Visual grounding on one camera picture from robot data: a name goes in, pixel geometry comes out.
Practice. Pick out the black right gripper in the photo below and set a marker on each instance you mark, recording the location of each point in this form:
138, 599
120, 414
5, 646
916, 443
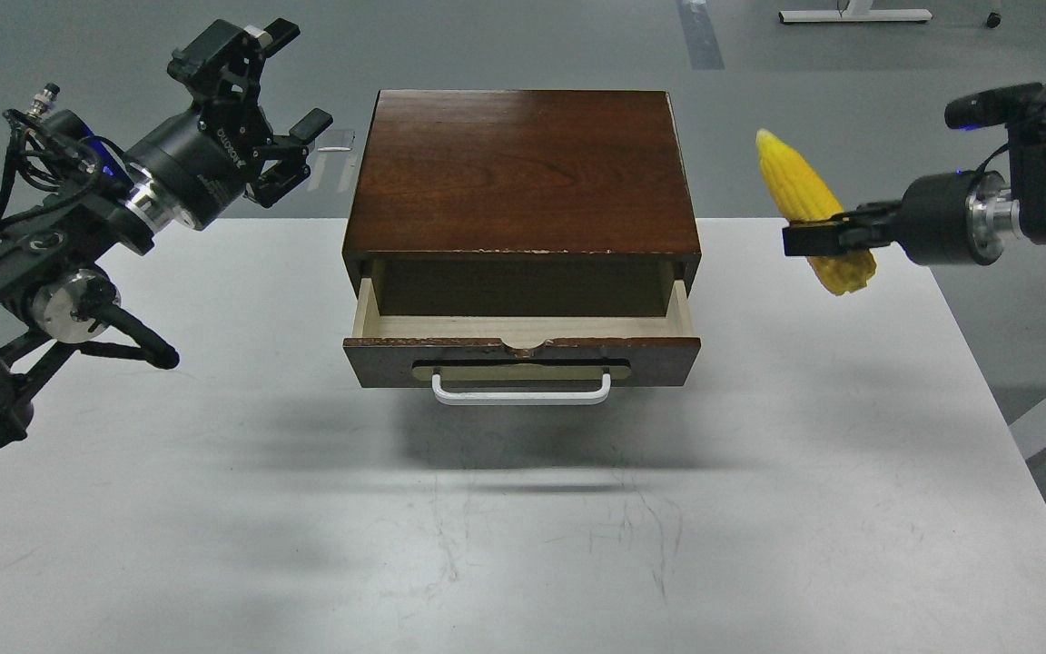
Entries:
942, 219

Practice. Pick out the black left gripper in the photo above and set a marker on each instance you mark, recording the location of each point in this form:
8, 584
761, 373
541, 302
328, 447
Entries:
222, 146

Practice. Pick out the yellow corn cob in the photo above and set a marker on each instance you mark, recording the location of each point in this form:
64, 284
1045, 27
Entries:
801, 196

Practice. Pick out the wooden drawer with white handle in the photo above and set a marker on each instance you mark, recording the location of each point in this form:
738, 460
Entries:
522, 360

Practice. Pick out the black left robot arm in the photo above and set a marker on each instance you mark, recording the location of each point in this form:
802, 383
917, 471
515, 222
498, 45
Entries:
68, 195

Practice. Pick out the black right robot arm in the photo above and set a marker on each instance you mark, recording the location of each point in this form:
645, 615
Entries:
1021, 109

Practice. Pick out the dark wooden drawer cabinet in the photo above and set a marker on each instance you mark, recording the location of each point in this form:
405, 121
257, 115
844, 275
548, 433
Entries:
522, 203

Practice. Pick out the white desk leg base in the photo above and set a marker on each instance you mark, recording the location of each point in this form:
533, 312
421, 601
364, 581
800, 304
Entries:
856, 13

